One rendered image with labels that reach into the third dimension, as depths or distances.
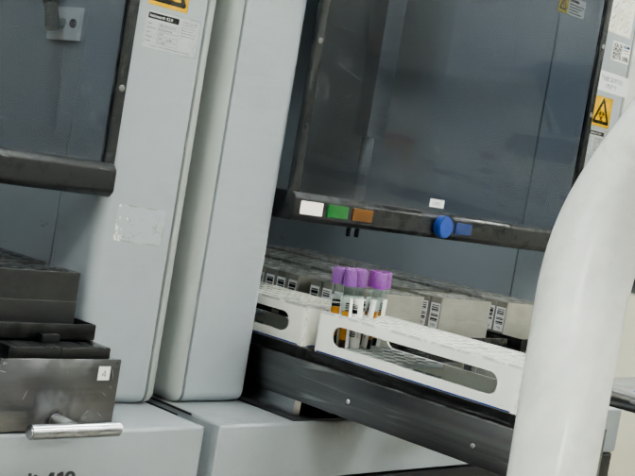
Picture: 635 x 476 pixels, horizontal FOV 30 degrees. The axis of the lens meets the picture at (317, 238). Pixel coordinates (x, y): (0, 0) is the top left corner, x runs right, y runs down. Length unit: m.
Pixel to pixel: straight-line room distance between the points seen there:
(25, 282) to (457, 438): 0.46
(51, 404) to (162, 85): 0.36
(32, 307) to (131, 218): 0.15
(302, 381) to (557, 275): 0.65
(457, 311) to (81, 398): 0.67
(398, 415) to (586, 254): 0.54
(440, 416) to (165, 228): 0.36
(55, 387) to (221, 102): 0.39
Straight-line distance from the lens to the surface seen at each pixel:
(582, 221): 0.80
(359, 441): 1.47
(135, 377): 1.33
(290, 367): 1.40
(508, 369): 1.22
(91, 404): 1.20
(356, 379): 1.33
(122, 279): 1.29
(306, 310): 1.41
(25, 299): 1.22
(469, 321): 1.71
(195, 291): 1.36
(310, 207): 1.42
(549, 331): 0.78
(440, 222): 1.59
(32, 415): 1.16
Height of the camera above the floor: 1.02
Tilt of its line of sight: 3 degrees down
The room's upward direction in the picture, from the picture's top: 9 degrees clockwise
